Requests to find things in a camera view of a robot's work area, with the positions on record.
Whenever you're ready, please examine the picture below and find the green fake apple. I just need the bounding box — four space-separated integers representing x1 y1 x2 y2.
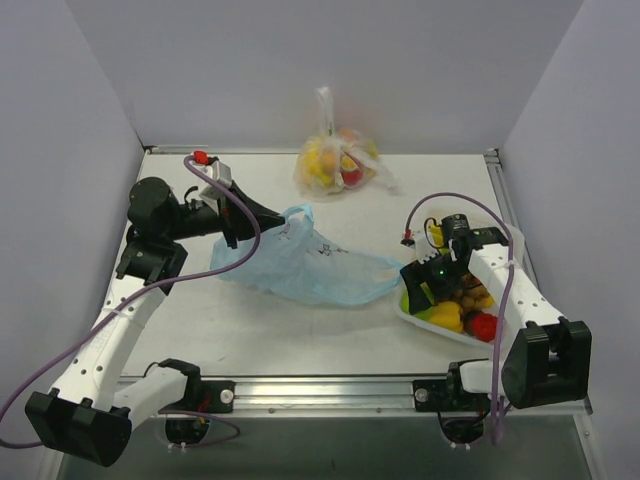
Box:
399 292 436 321

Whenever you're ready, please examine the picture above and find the light blue plastic bag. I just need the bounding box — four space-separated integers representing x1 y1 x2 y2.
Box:
218 204 402 307

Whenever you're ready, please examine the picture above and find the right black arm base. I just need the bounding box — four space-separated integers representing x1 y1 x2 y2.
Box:
412 359 511 451

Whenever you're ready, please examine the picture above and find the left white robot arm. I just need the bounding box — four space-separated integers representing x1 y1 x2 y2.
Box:
25 177 285 467

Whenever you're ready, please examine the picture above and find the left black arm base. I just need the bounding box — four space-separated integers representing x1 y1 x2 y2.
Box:
160 379 241 451

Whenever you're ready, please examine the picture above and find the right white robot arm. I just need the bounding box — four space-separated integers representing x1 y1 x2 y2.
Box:
400 214 592 409

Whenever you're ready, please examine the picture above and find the brown fake longan bunch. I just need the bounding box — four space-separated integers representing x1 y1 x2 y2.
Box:
451 273 495 314

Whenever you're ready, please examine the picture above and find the yellow fake bell pepper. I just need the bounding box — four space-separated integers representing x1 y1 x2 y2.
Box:
426 301 464 333

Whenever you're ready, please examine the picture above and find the yellow fake banana bunch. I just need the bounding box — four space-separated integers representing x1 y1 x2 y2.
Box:
424 222 446 249

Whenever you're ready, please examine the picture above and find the red fake bell pepper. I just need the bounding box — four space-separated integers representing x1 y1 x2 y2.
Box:
470 313 497 343

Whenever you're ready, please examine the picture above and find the clear tied bag of fruits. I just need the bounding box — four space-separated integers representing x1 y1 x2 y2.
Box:
293 86 398 198

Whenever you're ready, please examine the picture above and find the white plastic basket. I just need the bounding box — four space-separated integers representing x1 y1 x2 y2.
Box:
395 214 508 349

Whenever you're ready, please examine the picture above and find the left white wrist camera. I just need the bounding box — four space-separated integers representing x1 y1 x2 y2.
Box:
193 150 233 213

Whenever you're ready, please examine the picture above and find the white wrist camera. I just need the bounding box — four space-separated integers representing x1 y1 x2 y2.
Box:
401 230 449 263
193 150 233 213

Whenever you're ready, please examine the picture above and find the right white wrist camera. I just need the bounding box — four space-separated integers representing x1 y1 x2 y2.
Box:
401 230 449 263

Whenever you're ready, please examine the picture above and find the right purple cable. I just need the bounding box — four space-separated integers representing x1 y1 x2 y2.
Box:
405 192 519 446

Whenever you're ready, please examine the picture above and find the purple cable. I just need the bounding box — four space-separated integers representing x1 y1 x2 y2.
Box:
0 153 262 449
405 192 519 446

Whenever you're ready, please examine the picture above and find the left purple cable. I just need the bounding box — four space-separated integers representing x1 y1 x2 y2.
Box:
0 153 262 449

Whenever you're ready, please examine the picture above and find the aluminium front rail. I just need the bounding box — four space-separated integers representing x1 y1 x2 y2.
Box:
122 377 594 419

